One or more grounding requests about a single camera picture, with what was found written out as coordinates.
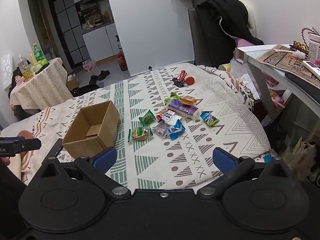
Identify blue green snack packet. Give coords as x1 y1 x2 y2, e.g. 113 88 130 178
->
200 111 220 127

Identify green nut snack packet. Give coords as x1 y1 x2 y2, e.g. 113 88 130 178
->
127 127 153 143

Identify blue white snack packet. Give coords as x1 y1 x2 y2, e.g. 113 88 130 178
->
167 120 185 141

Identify purple white cake package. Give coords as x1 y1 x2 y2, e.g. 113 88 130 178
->
167 99 200 120

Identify dark green snack packet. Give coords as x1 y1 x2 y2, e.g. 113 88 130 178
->
139 110 156 127

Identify purple clear snack packet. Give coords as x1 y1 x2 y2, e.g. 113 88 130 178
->
152 121 169 138

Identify orange bread package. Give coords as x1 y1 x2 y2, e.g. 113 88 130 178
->
179 96 197 106

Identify red white snack packet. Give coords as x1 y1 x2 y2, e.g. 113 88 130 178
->
156 110 182 126

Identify bright green snack packet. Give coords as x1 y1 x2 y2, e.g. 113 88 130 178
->
164 92 180 105

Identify brown cardboard box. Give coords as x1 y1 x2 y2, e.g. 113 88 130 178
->
62 101 120 159

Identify round table with cloth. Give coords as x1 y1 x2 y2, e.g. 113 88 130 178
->
10 57 73 110

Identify patterned bed blanket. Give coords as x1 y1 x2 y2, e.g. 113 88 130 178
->
1 63 271 190

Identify clear oil bottle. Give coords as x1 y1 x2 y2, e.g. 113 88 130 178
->
18 55 34 82

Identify black shoes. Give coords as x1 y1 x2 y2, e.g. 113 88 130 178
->
89 70 110 85

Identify green soda bottle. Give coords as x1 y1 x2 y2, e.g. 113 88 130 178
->
33 43 45 62

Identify white desk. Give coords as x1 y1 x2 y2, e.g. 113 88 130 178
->
235 44 319 117

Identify white plastic bag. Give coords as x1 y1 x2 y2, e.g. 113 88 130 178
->
230 58 260 100

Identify black car keys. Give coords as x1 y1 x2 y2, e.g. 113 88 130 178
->
172 77 185 88

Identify yellow tape roll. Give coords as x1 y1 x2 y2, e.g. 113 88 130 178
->
219 63 231 72

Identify pink water bottle pack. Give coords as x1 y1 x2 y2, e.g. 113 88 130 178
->
82 59 98 72

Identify dark red bottle on floor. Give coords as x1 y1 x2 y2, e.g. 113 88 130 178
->
118 49 128 72

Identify patterned tray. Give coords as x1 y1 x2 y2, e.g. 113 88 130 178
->
257 45 319 86

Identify pink garment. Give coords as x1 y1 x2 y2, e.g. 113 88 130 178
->
235 37 264 48

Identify white remote control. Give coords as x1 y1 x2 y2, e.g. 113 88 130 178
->
303 61 320 80

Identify black jacket on chair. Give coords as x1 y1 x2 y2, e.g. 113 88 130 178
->
195 0 264 67

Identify grey chair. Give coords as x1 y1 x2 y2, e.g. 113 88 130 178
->
188 8 214 67

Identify red round keychain charm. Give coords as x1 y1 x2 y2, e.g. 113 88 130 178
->
185 76 195 86

